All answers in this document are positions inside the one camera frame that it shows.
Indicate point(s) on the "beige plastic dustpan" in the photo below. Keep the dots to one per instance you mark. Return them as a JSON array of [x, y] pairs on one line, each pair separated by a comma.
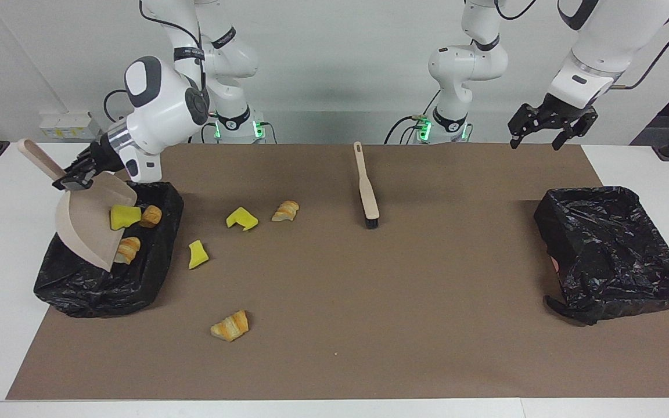
[[87, 226]]

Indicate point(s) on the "beige hand brush black bristles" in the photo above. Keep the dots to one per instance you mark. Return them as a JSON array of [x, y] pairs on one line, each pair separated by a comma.
[[367, 191]]

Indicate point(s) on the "notched yellow sponge piece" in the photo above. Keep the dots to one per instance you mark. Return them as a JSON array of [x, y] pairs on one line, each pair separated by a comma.
[[241, 218]]

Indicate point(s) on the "brown bread roll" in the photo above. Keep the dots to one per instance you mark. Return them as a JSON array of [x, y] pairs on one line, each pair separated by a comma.
[[151, 216]]

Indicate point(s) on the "brown paper table mat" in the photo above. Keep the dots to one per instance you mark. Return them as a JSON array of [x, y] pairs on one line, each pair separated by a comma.
[[456, 360]]

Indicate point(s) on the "small croissant piece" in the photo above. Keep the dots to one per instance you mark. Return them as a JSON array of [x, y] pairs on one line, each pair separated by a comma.
[[128, 250], [286, 211]]

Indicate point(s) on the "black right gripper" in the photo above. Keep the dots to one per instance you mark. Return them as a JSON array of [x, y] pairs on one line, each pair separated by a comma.
[[97, 159]]

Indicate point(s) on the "white wall socket box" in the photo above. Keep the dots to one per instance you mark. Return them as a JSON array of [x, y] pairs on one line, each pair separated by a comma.
[[70, 125]]

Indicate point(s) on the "black bag-lined bin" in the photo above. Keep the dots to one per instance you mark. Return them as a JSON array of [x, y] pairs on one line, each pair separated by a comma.
[[137, 284], [613, 255]]

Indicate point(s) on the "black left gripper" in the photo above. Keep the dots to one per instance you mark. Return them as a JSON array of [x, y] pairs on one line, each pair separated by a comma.
[[564, 110]]

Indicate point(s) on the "large croissant piece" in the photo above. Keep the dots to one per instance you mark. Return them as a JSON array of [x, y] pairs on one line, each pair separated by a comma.
[[230, 326]]

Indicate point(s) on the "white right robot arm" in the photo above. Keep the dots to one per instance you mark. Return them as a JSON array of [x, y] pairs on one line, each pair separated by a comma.
[[160, 110]]

